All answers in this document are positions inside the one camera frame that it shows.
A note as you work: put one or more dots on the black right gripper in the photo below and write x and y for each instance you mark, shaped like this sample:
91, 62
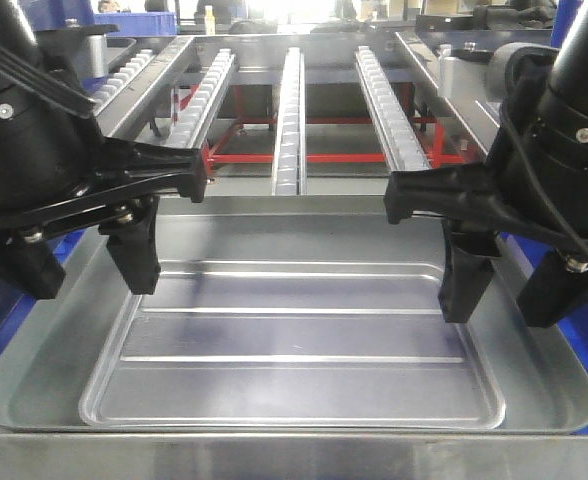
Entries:
468, 193

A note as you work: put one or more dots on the roller conveyor rail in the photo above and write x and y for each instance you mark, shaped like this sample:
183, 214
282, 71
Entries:
401, 147
195, 120
289, 166

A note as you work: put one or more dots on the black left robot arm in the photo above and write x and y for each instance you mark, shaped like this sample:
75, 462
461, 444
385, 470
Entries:
40, 92

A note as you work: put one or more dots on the steel shelf front beam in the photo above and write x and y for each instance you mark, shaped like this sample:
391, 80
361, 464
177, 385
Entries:
292, 456

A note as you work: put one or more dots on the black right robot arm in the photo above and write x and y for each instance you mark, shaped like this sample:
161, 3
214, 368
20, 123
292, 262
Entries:
533, 183

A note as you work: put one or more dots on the red steel support frame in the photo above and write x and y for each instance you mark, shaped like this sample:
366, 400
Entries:
339, 136

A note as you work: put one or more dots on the left roller conveyor rail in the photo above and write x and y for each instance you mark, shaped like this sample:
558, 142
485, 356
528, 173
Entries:
195, 120

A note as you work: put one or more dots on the right roller conveyor rail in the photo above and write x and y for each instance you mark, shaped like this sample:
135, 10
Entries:
401, 147

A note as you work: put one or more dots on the small silver ribbed tray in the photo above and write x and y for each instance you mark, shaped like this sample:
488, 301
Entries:
290, 344

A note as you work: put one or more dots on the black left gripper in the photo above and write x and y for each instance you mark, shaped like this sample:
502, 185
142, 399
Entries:
52, 184

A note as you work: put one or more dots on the flat steel divider rail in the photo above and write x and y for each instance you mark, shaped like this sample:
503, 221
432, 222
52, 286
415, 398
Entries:
131, 94

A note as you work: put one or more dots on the middle roller conveyor rail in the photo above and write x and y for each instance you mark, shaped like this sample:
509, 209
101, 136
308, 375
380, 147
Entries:
289, 166

